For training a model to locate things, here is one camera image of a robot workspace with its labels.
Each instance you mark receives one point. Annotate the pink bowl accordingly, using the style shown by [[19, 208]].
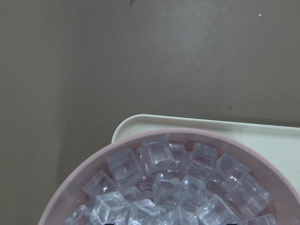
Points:
[[285, 205]]

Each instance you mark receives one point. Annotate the cream serving tray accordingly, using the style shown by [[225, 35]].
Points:
[[279, 144]]

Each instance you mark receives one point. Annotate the pile of clear ice cubes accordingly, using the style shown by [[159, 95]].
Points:
[[164, 183]]

